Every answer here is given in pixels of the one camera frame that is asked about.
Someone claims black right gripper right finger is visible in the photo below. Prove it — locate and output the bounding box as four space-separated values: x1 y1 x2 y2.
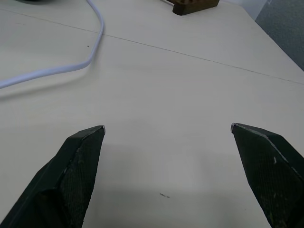
230 123 304 228

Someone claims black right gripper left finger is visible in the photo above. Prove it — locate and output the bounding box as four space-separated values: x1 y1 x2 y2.
0 125 106 228

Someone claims brown wooden block holder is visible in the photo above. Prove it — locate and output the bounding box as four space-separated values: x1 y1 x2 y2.
171 0 220 16

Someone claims white cable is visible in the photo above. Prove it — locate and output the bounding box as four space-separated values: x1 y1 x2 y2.
0 0 105 89

